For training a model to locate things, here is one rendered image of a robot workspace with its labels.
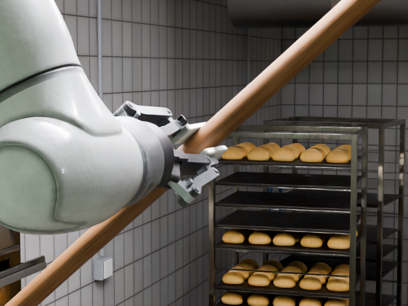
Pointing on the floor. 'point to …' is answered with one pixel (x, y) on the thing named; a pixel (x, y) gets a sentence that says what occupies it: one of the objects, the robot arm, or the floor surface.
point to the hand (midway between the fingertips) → (198, 144)
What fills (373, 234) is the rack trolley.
